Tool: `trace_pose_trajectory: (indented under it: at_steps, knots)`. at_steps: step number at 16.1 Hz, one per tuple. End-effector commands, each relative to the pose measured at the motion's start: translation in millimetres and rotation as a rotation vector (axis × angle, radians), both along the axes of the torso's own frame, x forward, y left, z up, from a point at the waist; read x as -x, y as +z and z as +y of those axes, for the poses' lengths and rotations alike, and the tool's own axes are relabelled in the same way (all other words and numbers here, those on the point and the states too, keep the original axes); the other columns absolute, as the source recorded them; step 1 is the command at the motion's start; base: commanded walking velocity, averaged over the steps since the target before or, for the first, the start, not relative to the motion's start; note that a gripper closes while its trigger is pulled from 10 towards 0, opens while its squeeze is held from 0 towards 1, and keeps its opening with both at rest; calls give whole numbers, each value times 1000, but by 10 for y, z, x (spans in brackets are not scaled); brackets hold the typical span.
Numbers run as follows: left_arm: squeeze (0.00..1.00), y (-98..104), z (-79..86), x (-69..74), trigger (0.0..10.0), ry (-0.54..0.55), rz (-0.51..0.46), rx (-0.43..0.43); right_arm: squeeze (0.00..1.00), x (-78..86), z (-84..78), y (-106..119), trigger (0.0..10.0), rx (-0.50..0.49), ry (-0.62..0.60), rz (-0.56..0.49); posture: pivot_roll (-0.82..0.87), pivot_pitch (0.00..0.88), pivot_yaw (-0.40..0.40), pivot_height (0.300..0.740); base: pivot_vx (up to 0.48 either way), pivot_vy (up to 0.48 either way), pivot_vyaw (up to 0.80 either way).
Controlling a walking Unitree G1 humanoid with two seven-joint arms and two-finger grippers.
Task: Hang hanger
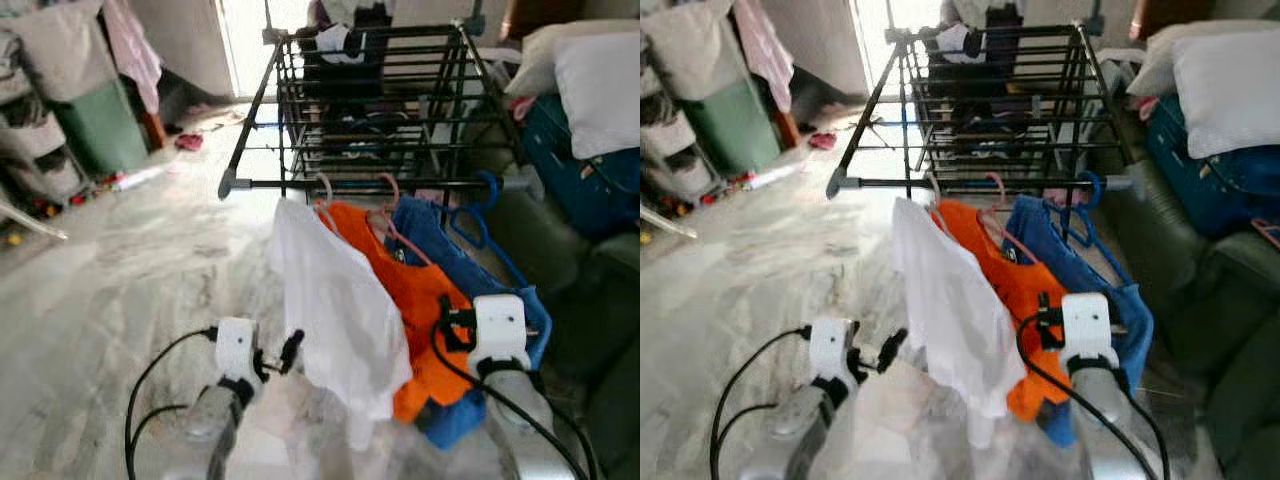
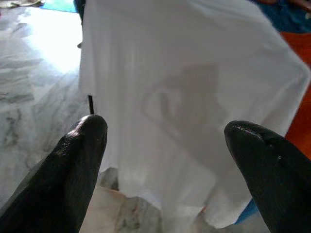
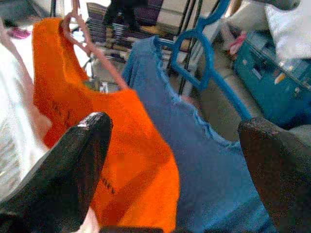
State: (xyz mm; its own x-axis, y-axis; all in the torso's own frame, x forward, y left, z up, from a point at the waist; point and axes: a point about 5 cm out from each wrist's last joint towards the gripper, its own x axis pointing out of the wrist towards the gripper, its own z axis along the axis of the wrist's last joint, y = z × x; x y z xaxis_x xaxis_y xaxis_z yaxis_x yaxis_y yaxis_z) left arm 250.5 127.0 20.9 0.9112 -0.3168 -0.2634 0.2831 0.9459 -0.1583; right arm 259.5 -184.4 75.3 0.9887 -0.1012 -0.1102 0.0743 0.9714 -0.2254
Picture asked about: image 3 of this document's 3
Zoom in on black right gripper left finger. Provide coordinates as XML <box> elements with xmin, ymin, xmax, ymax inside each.
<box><xmin>0</xmin><ymin>112</ymin><xmax>114</xmax><ymax>233</ymax></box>

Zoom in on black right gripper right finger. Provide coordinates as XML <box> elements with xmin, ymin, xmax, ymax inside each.
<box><xmin>237</xmin><ymin>117</ymin><xmax>311</xmax><ymax>233</ymax></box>

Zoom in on blue shirt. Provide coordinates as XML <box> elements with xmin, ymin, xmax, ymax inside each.
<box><xmin>121</xmin><ymin>36</ymin><xmax>277</xmax><ymax>233</ymax></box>

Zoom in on blue plastic hanger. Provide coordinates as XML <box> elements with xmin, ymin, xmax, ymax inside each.
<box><xmin>153</xmin><ymin>0</ymin><xmax>253</xmax><ymax>122</ymax></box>

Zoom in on orange shirt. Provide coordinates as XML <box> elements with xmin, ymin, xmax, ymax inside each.
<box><xmin>32</xmin><ymin>17</ymin><xmax>180</xmax><ymax>233</ymax></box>

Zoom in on white shirt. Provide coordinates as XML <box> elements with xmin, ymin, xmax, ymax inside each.
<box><xmin>0</xmin><ymin>41</ymin><xmax>53</xmax><ymax>202</ymax></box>

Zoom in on magenta slippers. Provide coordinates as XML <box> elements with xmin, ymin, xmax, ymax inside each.
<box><xmin>11</xmin><ymin>26</ymin><xmax>32</xmax><ymax>39</ymax></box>

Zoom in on white pillow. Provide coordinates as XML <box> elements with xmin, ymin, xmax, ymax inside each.
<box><xmin>264</xmin><ymin>0</ymin><xmax>311</xmax><ymax>61</ymax></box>

